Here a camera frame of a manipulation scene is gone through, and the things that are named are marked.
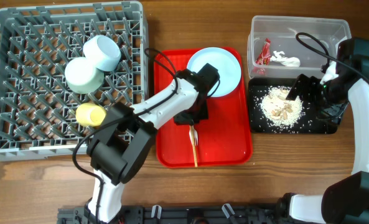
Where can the grey plastic dishwasher rack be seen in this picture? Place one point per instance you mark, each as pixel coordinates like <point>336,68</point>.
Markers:
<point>37,108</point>

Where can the clear plastic bin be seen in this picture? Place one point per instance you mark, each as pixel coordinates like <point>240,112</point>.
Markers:
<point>281,31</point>

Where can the red plastic tray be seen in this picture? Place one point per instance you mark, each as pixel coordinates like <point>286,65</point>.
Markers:
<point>224,138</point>

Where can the pile of rice scraps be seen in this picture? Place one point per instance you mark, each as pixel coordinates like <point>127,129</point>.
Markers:
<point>279,111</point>

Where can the red snack wrapper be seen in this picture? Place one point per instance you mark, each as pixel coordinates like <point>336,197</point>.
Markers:
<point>263,58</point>

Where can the large light blue plate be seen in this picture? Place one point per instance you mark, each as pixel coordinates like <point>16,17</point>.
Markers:
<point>229,69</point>

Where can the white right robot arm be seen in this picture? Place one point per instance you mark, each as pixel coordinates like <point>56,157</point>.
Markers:
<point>346,201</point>

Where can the wooden chopstick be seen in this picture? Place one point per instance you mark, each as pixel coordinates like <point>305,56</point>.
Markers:
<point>194,150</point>

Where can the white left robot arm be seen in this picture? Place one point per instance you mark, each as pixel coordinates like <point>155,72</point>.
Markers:
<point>120,146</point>

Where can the white napkin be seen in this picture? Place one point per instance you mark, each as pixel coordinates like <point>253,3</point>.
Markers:
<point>279,57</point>

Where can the yellow plastic cup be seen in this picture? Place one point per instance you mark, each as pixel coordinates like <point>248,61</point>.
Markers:
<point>89,114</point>

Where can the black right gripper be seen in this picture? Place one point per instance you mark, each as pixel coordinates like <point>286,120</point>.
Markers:
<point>307,94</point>

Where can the black rectangular tray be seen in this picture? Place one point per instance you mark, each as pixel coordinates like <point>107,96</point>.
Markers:
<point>311,121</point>

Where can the small light blue bowl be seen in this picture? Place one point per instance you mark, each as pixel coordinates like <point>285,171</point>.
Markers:
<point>103,52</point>

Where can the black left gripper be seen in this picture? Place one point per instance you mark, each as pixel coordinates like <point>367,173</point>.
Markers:
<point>180,119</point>

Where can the white plastic fork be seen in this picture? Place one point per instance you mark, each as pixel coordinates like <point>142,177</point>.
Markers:
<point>193,134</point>

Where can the light green bowl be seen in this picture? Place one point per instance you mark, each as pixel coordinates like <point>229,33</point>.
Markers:
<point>82,76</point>

